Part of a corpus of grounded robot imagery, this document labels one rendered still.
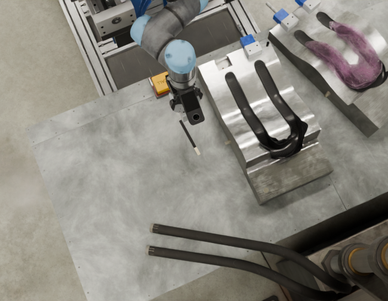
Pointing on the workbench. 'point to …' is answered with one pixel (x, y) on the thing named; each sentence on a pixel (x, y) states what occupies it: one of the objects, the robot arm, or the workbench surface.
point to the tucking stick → (189, 137)
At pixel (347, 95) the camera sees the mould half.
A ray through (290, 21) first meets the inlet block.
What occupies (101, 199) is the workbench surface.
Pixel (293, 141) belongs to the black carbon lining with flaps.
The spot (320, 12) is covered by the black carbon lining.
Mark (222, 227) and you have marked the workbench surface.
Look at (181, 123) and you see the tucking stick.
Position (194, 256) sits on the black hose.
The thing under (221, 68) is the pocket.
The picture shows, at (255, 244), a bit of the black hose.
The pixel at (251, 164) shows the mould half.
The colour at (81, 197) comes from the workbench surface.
